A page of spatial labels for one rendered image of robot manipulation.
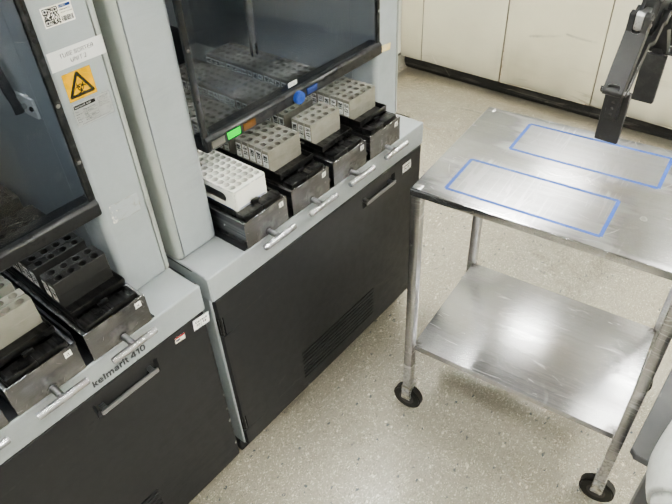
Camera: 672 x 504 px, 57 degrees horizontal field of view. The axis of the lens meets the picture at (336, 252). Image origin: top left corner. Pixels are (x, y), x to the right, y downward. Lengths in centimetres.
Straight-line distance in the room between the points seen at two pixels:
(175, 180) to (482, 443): 118
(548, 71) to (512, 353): 203
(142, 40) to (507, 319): 125
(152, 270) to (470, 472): 106
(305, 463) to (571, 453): 77
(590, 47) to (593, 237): 215
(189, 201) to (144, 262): 16
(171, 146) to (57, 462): 65
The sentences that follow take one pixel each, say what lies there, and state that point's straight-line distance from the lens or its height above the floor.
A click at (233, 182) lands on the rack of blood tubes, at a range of 141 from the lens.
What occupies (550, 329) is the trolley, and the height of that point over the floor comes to 28.
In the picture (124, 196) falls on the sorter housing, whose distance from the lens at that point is 124.
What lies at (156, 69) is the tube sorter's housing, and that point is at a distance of 121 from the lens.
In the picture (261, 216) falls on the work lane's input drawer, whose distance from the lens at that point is 139.
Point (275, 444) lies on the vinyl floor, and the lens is 194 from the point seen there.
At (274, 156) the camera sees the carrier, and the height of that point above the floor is 86.
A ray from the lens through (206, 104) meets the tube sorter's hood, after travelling 129.
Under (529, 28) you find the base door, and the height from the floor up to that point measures 41.
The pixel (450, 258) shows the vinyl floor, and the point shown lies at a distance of 249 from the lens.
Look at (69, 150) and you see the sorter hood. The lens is 113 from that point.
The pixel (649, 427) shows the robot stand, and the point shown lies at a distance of 120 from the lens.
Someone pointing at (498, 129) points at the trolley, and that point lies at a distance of 166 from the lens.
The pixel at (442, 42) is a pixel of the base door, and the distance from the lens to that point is 377.
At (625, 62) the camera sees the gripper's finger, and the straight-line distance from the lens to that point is 84.
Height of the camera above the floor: 162
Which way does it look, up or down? 40 degrees down
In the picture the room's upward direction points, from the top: 3 degrees counter-clockwise
